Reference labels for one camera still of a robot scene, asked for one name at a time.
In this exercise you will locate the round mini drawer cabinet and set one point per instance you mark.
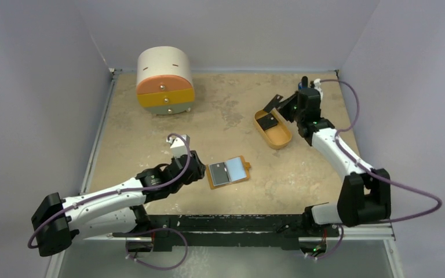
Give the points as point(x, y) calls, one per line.
point(164, 84)

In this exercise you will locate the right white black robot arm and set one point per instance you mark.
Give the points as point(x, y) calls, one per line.
point(365, 195)

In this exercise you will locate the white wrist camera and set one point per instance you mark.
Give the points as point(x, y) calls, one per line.
point(316, 84)
point(178, 146)

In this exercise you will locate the orange leather card holder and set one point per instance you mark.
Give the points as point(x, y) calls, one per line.
point(238, 170)

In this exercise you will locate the tan oval tray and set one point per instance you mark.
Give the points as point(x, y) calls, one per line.
point(277, 137)

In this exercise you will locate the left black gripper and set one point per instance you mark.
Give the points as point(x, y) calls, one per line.
point(199, 173)

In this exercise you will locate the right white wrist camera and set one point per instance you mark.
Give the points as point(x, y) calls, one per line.
point(316, 84)

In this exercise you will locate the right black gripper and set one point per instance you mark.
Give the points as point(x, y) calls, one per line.
point(291, 104)

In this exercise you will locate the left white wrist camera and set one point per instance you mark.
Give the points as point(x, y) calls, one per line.
point(178, 146)

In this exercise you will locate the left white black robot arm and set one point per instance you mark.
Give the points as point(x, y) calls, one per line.
point(57, 220)

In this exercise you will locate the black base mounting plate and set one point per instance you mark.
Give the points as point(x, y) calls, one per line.
point(286, 231)

